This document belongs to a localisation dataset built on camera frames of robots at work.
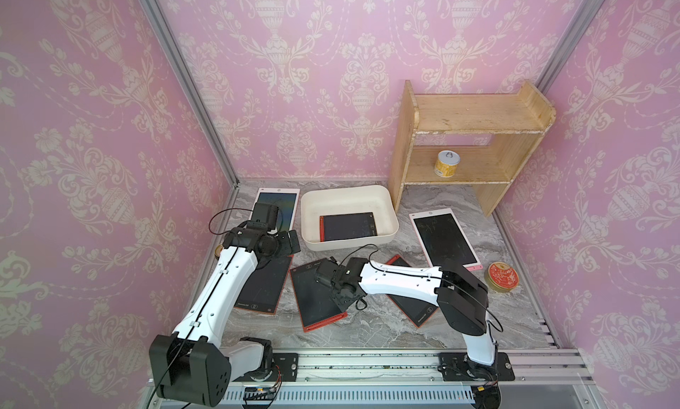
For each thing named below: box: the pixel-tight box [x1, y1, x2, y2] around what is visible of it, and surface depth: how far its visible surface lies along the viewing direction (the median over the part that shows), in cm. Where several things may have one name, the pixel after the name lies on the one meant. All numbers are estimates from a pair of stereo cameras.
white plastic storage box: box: [300, 184, 400, 252], surface depth 111 cm
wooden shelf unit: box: [387, 79, 557, 217], surface depth 85 cm
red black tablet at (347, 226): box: [319, 211, 379, 242], surface depth 107 cm
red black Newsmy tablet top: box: [233, 254, 294, 315], surface depth 89 cm
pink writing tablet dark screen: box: [409, 208, 484, 271], surface depth 102 cm
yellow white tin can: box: [433, 149, 462, 178], surface depth 93 cm
